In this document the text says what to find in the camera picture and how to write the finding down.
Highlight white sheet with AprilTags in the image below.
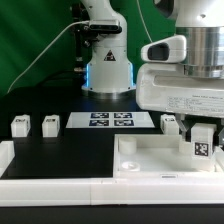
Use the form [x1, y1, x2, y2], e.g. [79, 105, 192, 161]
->
[66, 112, 154, 128]

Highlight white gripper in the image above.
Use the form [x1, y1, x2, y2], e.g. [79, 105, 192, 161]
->
[136, 63, 224, 140]

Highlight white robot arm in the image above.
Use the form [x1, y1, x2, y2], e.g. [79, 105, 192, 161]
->
[81, 0, 224, 138]

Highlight white cable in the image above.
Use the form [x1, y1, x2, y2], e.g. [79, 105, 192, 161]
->
[6, 20, 90, 95]
[135, 0, 154, 44]

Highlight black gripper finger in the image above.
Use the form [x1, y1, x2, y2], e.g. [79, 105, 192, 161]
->
[217, 119, 224, 146]

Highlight white square tabletop part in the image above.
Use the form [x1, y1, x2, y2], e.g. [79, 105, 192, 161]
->
[113, 134, 224, 178]

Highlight white cable right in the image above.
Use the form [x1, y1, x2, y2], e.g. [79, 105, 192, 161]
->
[135, 0, 154, 44]

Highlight black camera stand pole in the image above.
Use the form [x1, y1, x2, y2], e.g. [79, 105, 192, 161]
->
[70, 3, 89, 74]

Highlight white cable left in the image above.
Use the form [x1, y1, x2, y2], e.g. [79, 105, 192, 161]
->
[6, 20, 90, 95]

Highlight white U-shaped obstacle fence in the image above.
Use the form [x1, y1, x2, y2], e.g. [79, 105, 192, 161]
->
[0, 141, 224, 207]

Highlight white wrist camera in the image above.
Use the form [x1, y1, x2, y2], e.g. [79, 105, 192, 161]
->
[141, 35, 187, 63]

